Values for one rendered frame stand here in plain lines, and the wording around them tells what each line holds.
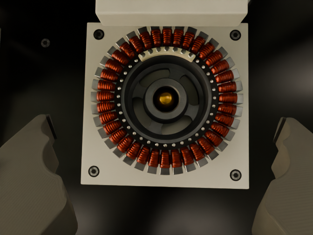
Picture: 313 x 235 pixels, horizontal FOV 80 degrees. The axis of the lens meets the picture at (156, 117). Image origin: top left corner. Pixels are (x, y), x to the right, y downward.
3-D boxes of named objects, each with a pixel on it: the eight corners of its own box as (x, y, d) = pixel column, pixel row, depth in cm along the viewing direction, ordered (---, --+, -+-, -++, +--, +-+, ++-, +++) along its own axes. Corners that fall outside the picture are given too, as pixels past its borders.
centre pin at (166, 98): (175, 113, 17) (178, 111, 14) (154, 113, 17) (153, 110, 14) (176, 92, 17) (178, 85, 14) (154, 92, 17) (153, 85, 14)
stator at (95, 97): (227, 167, 17) (247, 179, 13) (101, 164, 17) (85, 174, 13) (227, 43, 17) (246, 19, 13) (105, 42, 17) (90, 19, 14)
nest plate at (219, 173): (243, 185, 18) (249, 189, 16) (85, 180, 18) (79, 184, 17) (242, 29, 18) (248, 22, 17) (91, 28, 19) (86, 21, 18)
